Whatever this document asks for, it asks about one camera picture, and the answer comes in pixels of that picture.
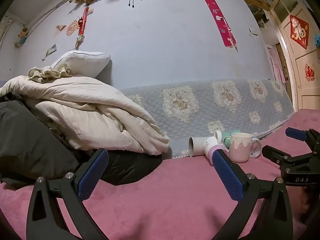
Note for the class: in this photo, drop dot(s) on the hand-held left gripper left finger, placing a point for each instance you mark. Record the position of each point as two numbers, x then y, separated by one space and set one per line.
92 172

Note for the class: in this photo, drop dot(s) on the torn paper card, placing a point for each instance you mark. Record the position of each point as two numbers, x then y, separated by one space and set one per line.
60 29

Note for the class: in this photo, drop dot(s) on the white mug with pink drip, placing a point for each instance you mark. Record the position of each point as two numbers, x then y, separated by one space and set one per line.
240 147

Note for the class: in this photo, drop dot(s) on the red diamond door poster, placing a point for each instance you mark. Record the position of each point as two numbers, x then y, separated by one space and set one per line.
299 31

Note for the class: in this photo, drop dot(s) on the red paper cutting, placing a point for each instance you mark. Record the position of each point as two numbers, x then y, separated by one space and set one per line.
310 72

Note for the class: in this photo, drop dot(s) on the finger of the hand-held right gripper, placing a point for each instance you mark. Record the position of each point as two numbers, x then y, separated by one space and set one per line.
277 156
296 133

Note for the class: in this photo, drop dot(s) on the red hanging ornament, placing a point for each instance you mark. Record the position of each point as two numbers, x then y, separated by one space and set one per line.
82 22

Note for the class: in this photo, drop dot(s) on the red wall banner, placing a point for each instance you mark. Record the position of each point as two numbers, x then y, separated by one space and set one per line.
220 20

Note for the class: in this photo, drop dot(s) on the black padded jacket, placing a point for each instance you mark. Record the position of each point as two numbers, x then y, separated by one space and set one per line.
130 165

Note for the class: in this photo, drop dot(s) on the cream ruffled cloth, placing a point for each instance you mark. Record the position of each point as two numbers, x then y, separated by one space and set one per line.
47 73

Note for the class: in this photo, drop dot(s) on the white pillow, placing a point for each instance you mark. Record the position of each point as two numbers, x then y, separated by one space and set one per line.
82 62

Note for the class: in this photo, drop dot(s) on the floral quilted wall cloth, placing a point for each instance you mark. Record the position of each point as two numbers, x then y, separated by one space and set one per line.
200 105

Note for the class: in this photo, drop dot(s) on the curled paper picture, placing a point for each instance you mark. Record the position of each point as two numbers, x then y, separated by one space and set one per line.
51 51

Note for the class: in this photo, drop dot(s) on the cream quilt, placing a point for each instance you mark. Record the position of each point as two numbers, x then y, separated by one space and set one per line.
87 110

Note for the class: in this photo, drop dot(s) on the stuffed toy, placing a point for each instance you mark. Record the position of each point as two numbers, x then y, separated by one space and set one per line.
22 36

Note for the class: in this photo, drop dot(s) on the pink wall poster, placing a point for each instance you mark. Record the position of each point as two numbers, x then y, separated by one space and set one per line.
276 65

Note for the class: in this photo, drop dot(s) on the cream wooden door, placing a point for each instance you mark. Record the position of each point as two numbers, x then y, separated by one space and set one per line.
307 90

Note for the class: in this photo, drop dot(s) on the white cup with lilac base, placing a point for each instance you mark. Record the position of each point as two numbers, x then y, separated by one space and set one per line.
202 146

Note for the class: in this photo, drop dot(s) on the dark grey cloth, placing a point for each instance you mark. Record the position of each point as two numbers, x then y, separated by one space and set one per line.
27 140

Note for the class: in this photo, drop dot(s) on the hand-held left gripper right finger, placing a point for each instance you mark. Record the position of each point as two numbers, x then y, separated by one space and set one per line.
227 175

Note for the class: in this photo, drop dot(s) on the green cup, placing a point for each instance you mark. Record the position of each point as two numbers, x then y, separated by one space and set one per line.
228 141

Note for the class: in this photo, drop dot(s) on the round paper card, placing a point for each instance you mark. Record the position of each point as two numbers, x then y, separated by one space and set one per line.
72 27

